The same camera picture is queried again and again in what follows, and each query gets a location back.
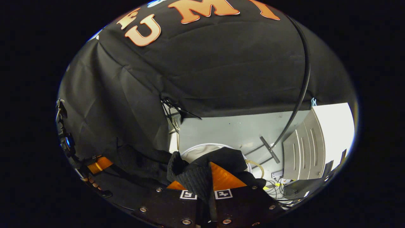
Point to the small white box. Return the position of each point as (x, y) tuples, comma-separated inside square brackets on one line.
[(277, 174)]

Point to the black clothes rack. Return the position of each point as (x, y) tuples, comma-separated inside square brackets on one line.
[(305, 79)]

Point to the white laundry hamper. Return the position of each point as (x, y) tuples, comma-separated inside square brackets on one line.
[(199, 150)]

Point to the grey ribbed metal panel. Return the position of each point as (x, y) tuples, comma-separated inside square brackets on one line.
[(303, 152)]

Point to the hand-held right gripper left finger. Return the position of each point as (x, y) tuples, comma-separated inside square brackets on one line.
[(171, 205)]

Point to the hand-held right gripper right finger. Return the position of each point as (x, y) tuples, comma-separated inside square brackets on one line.
[(212, 209)]

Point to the clear tube loop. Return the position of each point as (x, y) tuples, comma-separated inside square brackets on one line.
[(263, 169)]

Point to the light blue tie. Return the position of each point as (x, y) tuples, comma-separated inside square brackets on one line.
[(313, 102)]

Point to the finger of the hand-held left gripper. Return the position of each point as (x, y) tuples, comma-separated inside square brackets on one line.
[(99, 164)]

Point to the black knit garment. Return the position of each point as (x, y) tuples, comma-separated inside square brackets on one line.
[(193, 177)]

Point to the dark floor equipment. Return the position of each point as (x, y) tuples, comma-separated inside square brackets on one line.
[(300, 186)]

